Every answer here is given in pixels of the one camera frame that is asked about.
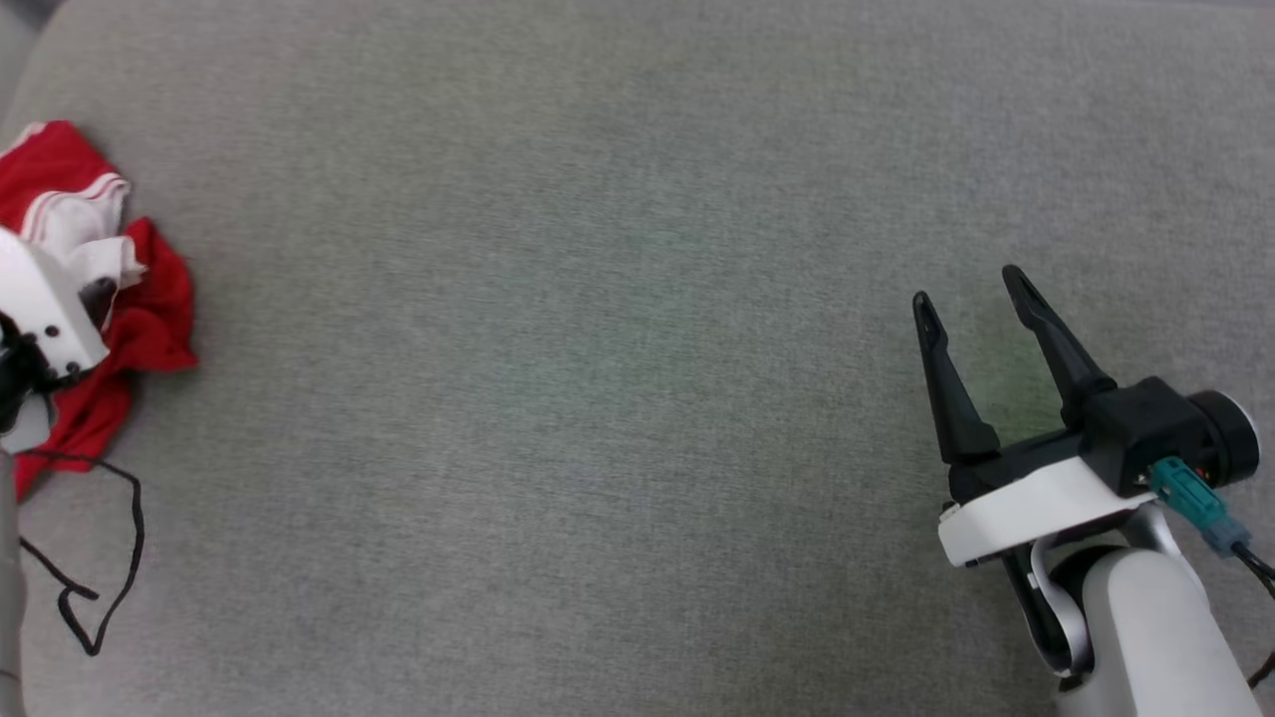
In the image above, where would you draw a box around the red garment with white trim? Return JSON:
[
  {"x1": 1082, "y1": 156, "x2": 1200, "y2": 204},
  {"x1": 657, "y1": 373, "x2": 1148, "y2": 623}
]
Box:
[{"x1": 0, "y1": 119, "x2": 200, "y2": 501}]

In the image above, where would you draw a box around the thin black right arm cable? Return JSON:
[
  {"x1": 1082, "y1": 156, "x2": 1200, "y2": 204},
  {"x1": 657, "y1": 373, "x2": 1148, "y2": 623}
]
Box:
[{"x1": 1233, "y1": 546, "x2": 1275, "y2": 690}]

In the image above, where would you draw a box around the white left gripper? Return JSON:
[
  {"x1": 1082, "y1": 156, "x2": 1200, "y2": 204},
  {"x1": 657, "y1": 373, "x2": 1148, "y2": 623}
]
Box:
[{"x1": 0, "y1": 227, "x2": 111, "y2": 384}]

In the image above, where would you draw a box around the teal right camera connector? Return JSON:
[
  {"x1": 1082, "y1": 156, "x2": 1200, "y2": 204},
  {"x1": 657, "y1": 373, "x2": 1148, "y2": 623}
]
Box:
[{"x1": 1147, "y1": 457, "x2": 1253, "y2": 559}]

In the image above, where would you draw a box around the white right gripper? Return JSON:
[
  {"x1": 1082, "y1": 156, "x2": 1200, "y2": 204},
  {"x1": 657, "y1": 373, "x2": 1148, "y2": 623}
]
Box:
[{"x1": 911, "y1": 264, "x2": 1161, "y2": 570}]

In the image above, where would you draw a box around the grey fabric sofa seat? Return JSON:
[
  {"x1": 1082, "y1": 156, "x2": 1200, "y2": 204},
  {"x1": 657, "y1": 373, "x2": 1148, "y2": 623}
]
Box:
[{"x1": 0, "y1": 0, "x2": 1275, "y2": 717}]

